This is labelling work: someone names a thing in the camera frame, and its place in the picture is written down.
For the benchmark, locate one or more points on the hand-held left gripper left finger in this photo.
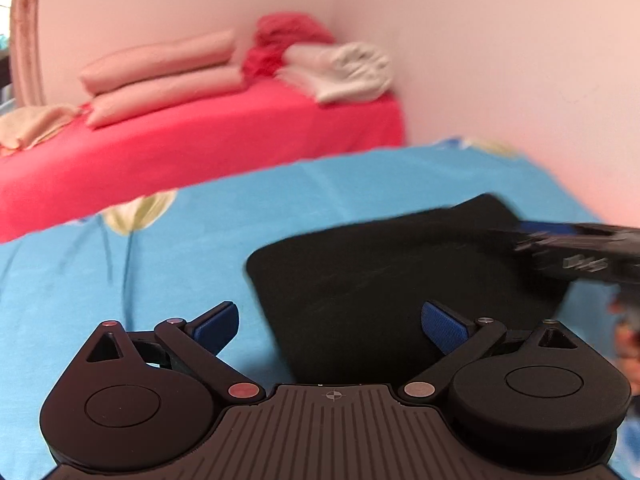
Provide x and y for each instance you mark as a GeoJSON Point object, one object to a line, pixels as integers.
{"type": "Point", "coordinates": [216, 327]}

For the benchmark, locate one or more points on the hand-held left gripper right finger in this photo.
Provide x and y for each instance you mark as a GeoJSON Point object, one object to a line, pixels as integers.
{"type": "Point", "coordinates": [444, 327]}

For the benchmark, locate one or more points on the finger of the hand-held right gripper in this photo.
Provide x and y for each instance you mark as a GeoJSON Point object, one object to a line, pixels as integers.
{"type": "Point", "coordinates": [545, 230]}

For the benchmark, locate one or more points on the black pants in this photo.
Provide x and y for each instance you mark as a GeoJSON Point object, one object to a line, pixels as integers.
{"type": "Point", "coordinates": [380, 280]}

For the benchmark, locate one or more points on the blue floral bed sheet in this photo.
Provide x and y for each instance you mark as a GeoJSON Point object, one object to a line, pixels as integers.
{"type": "Point", "coordinates": [150, 270]}

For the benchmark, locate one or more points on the red bed sheet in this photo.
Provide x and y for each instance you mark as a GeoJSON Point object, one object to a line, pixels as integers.
{"type": "Point", "coordinates": [200, 140]}

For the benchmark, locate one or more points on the pink pillow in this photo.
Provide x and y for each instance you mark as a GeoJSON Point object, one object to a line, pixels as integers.
{"type": "Point", "coordinates": [165, 95]}
{"type": "Point", "coordinates": [165, 57]}

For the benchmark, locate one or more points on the white crumpled cloth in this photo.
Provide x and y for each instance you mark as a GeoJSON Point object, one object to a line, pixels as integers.
{"type": "Point", "coordinates": [345, 72]}

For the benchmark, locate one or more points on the cream cloth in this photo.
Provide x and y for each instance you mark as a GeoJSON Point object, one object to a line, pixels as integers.
{"type": "Point", "coordinates": [30, 127]}

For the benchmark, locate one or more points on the red crumpled cloth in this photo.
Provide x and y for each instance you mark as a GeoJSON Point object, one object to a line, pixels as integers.
{"type": "Point", "coordinates": [280, 42]}

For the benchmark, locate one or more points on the pink curtain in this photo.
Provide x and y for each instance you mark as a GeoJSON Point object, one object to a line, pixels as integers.
{"type": "Point", "coordinates": [27, 40]}

